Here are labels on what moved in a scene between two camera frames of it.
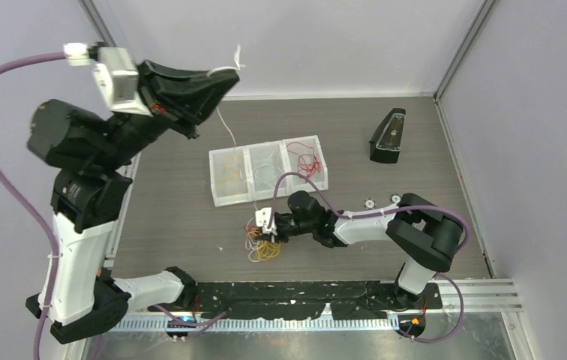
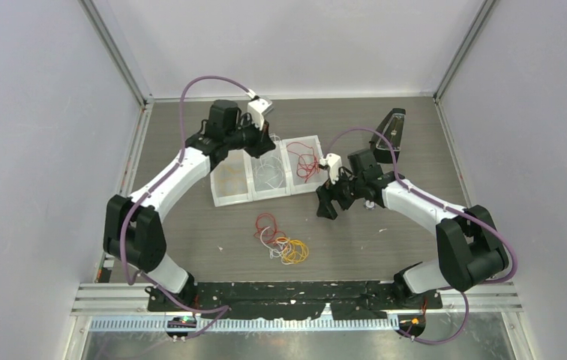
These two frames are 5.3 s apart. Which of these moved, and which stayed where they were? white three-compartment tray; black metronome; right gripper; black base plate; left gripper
Moved: left gripper; right gripper
Stayed: white three-compartment tray; black base plate; black metronome
